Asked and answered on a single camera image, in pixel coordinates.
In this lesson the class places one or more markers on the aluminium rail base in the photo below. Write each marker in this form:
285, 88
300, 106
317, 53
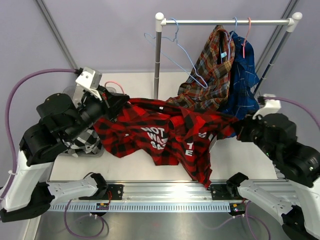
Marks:
176, 191

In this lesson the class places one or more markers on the clear plastic bin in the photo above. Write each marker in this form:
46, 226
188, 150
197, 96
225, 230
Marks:
75, 93

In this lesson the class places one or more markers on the black white plaid shirt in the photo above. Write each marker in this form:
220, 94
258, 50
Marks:
88, 143

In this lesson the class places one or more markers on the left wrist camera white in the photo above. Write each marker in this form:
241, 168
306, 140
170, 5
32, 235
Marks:
89, 79

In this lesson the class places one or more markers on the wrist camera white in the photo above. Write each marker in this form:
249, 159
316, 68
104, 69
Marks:
89, 79
269, 105

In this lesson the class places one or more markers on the blue hanger right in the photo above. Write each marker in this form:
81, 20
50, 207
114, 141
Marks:
229, 39

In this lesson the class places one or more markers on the clothes rack metal white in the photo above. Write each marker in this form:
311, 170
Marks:
160, 22

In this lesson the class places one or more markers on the blue shirt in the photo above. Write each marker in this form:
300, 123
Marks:
243, 78

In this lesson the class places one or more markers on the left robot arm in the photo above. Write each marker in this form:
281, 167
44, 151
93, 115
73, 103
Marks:
30, 195

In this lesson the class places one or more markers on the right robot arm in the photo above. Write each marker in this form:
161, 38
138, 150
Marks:
275, 135

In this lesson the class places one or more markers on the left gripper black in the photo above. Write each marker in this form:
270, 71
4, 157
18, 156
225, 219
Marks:
112, 104

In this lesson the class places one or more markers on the brown plaid shirt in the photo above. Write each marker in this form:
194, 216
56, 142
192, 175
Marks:
207, 86

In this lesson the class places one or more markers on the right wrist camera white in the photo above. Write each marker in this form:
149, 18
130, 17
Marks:
269, 105

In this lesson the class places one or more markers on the white slotted cable duct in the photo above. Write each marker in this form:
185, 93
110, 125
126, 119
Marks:
143, 207

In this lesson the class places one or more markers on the pink hanger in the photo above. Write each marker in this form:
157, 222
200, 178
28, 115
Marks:
246, 37
114, 87

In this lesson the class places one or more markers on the red black plaid shirt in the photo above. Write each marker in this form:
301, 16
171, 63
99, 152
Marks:
171, 135

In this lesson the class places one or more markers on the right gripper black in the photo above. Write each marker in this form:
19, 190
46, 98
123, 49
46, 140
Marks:
242, 134

